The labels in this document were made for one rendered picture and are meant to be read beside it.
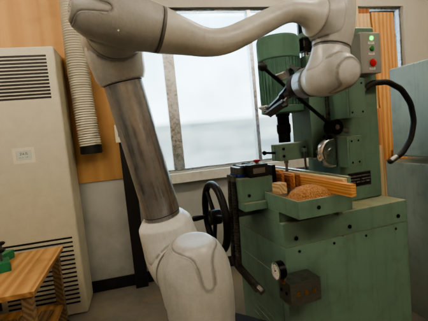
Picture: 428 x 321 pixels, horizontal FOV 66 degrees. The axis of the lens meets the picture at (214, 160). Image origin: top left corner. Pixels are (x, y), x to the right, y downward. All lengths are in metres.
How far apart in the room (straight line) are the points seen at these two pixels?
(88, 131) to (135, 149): 1.63
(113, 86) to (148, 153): 0.18
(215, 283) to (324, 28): 0.68
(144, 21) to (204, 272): 0.53
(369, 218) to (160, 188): 0.87
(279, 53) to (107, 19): 0.81
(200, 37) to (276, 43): 0.65
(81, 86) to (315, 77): 1.87
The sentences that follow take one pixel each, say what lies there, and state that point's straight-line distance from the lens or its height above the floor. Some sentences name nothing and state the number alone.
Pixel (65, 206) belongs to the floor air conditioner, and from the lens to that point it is 2.43.
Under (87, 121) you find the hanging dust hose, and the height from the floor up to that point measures 1.31.
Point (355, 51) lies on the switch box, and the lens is 1.50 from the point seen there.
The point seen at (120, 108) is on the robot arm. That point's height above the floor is 1.22.
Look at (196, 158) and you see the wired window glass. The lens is 2.77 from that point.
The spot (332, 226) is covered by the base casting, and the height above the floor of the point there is 0.75.
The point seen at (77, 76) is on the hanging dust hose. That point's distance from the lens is 2.52.
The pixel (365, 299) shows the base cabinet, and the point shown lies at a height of 0.44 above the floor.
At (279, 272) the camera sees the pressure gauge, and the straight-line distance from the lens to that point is 1.16.
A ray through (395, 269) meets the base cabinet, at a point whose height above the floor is 0.52.
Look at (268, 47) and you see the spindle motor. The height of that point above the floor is 1.46.
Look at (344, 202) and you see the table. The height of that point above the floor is 0.87.
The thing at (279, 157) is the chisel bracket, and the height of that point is 1.02.
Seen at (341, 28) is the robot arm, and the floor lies 1.38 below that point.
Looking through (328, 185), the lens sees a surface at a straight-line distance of 1.21.
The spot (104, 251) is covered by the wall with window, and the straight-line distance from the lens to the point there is 2.79.
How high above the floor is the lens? 1.14
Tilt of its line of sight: 5 degrees down
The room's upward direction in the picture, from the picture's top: 5 degrees counter-clockwise
